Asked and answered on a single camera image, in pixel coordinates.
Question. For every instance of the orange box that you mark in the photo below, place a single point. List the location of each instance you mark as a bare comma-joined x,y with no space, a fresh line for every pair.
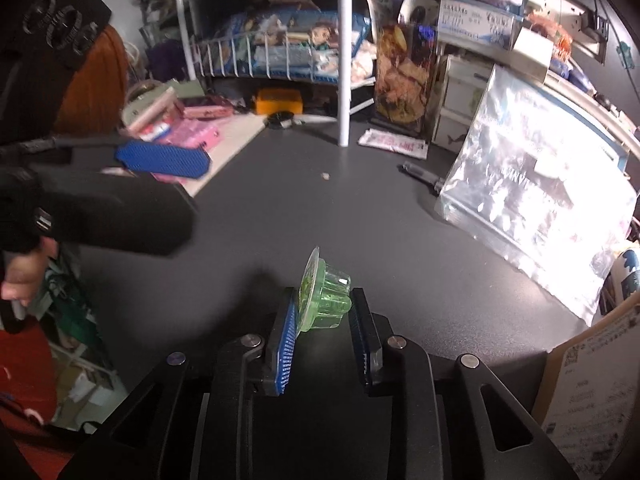
280,101

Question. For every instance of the blue anime box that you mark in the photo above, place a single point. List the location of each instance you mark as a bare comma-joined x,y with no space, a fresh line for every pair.
280,45

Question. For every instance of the clear zip bag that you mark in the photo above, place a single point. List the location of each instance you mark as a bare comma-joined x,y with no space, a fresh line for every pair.
530,175

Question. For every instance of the white mini drawers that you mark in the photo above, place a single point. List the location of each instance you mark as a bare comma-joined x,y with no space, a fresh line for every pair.
457,105

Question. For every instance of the wall socket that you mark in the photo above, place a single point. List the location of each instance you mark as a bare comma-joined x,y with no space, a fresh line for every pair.
580,25

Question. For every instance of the white pointed blade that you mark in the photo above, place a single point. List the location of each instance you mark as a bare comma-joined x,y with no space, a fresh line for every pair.
315,119

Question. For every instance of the brown snack bag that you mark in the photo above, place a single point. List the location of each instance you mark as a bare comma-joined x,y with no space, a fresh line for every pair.
402,75

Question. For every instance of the brown cardboard box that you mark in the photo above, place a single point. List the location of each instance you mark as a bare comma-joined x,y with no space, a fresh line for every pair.
590,385

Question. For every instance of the white labelled box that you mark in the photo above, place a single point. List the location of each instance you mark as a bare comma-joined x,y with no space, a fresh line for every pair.
475,25

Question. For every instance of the red white packet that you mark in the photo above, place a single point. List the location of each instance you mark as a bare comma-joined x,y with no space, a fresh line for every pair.
155,131

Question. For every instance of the black charger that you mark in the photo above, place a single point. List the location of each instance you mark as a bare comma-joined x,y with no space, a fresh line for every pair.
600,22

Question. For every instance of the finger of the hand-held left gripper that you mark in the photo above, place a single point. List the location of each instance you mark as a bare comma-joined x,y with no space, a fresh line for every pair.
125,215
160,157

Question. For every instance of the person's left hand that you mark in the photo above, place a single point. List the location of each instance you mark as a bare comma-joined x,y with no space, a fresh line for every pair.
22,272

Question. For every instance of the green jelly cup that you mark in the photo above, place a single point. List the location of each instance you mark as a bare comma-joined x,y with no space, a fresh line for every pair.
327,297

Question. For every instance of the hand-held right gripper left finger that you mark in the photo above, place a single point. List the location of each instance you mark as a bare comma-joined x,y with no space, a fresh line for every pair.
282,350

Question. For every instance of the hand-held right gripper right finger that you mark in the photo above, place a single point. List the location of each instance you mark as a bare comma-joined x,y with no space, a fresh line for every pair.
362,345

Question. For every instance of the red cloth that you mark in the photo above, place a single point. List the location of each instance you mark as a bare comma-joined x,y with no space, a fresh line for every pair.
25,370

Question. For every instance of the cream small box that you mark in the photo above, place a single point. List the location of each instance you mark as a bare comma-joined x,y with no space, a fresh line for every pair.
532,50

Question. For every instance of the small anime figure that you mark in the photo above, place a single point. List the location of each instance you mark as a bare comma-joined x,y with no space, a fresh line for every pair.
555,32

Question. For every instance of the black pen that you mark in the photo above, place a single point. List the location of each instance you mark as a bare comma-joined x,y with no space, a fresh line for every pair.
422,172

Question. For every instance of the blue white printed tube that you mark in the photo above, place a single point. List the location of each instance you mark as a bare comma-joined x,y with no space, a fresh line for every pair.
627,270

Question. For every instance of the pink white sachet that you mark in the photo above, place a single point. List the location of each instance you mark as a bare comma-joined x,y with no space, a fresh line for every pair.
395,142

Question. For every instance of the green white bag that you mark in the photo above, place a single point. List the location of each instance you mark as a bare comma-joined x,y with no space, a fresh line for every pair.
65,300

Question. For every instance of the purple cloth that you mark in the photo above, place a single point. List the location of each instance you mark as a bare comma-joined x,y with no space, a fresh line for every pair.
165,60

